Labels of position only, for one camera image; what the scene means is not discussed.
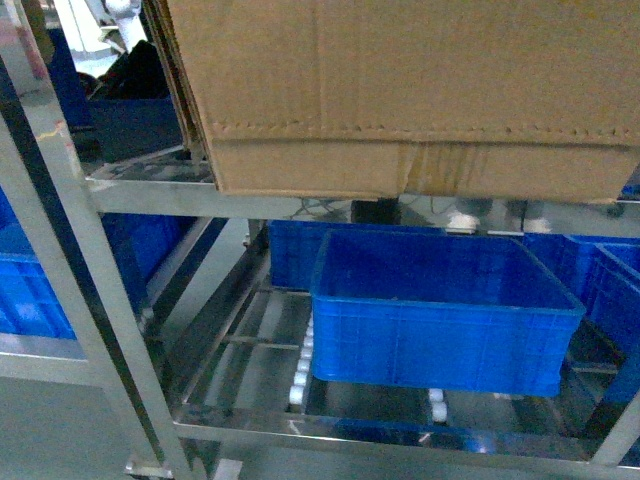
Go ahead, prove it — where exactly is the black bag in crate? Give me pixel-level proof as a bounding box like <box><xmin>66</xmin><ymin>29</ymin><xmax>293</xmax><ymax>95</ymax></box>
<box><xmin>88</xmin><ymin>40</ymin><xmax>169</xmax><ymax>100</ymax></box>

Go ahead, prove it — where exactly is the blue plastic crate right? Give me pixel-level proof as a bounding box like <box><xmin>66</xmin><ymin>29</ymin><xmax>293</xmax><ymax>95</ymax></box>
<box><xmin>523</xmin><ymin>233</ymin><xmax>639</xmax><ymax>403</ymax></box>

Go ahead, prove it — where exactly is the stainless steel shelf rack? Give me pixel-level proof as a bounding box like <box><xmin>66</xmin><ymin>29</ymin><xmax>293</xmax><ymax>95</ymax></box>
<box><xmin>0</xmin><ymin>0</ymin><xmax>640</xmax><ymax>480</ymax></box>

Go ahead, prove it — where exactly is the blue plastic crate rear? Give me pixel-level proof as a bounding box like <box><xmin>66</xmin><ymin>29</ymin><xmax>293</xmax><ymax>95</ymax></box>
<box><xmin>267</xmin><ymin>220</ymin><xmax>446</xmax><ymax>291</ymax></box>

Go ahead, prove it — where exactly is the blue plastic crate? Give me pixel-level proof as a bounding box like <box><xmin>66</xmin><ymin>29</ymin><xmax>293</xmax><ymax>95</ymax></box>
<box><xmin>523</xmin><ymin>233</ymin><xmax>639</xmax><ymax>403</ymax></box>
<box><xmin>1</xmin><ymin>195</ymin><xmax>195</xmax><ymax>340</ymax></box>
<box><xmin>310</xmin><ymin>230</ymin><xmax>586</xmax><ymax>397</ymax></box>
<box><xmin>267</xmin><ymin>220</ymin><xmax>446</xmax><ymax>291</ymax></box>

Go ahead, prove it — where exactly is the dark blue crate upper left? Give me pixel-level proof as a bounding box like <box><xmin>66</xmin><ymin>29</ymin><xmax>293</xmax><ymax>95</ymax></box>
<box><xmin>48</xmin><ymin>29</ymin><xmax>182</xmax><ymax>163</ymax></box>

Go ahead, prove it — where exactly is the large cardboard box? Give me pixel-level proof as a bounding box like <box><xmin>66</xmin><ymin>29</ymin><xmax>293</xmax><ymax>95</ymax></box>
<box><xmin>145</xmin><ymin>1</ymin><xmax>639</xmax><ymax>203</ymax></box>

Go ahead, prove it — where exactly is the blue plastic crate front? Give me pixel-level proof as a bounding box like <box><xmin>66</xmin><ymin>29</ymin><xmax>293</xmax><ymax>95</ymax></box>
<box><xmin>310</xmin><ymin>230</ymin><xmax>586</xmax><ymax>397</ymax></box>

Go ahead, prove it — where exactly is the blue plastic crate left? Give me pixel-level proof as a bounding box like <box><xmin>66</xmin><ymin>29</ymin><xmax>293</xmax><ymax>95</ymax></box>
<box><xmin>1</xmin><ymin>195</ymin><xmax>195</xmax><ymax>340</ymax></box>

